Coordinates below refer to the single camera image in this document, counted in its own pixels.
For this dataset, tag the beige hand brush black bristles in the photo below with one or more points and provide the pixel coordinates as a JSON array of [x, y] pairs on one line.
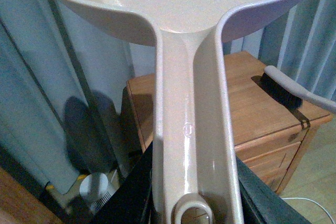
[[289, 93]]

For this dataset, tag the beige plastic dustpan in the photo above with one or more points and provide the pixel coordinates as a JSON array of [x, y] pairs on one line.
[[194, 162]]

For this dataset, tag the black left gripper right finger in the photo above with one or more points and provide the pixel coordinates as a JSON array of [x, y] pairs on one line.
[[260, 204]]

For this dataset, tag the wooden nightstand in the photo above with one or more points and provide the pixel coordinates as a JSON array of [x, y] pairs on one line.
[[269, 139]]

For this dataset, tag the white round container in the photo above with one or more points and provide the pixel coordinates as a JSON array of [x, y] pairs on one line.
[[96, 190]]

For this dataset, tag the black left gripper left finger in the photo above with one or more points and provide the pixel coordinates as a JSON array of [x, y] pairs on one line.
[[132, 202]]

